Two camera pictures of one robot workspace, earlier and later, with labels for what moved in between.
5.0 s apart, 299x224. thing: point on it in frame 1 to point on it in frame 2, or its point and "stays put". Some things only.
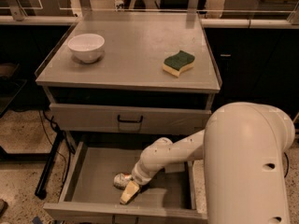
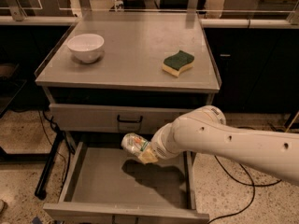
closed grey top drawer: (83, 118) stays put
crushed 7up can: (121, 180) to (134, 143)
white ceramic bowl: (86, 48) stays put
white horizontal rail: (21, 20) stays put
